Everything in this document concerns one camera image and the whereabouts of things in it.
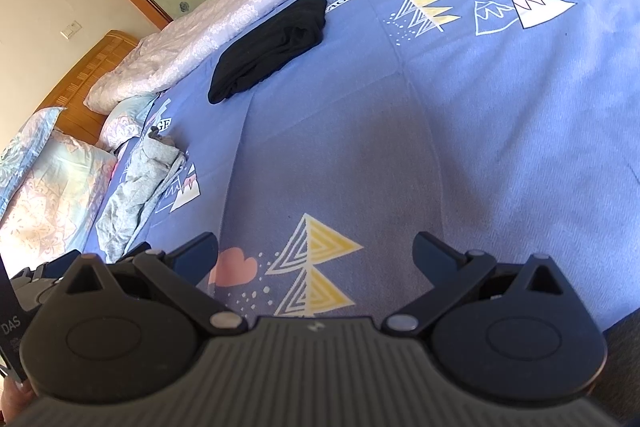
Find wooden headboard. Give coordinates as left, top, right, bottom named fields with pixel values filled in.
left=32, top=30, right=142, bottom=134

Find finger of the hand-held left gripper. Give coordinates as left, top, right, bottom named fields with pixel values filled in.
left=107, top=244, right=151, bottom=264

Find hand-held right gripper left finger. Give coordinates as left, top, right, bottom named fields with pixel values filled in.
left=62, top=232, right=248, bottom=335

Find small pale lilac pillow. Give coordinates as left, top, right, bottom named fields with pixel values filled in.
left=97, top=96, right=162, bottom=154

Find blue floral pillow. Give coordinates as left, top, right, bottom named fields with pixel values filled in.
left=0, top=107, right=69, bottom=219

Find pink floral pillow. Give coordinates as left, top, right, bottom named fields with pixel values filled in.
left=0, top=129, right=119, bottom=269

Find black pants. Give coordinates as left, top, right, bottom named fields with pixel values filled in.
left=207, top=0, right=329, bottom=106

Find person's left hand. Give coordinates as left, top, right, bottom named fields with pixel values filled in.
left=0, top=379, right=36, bottom=427

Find person's dark clothing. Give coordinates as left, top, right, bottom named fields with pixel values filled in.
left=597, top=314, right=640, bottom=427

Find blue printed bed sheet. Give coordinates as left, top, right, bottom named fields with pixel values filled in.
left=95, top=0, right=640, bottom=333

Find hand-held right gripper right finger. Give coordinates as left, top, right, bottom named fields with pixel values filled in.
left=384, top=232, right=571, bottom=335

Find grey pants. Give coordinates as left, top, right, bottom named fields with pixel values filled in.
left=95, top=126, right=189, bottom=261

